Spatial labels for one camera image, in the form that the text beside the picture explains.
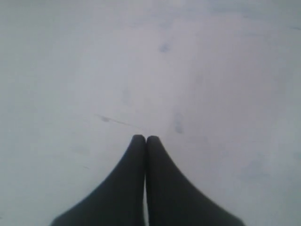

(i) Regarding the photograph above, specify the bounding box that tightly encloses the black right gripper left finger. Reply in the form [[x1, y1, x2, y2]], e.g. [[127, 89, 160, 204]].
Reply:
[[52, 135, 146, 226]]

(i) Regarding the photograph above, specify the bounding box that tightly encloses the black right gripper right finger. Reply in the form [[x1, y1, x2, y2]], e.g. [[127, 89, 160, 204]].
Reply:
[[146, 136, 244, 226]]

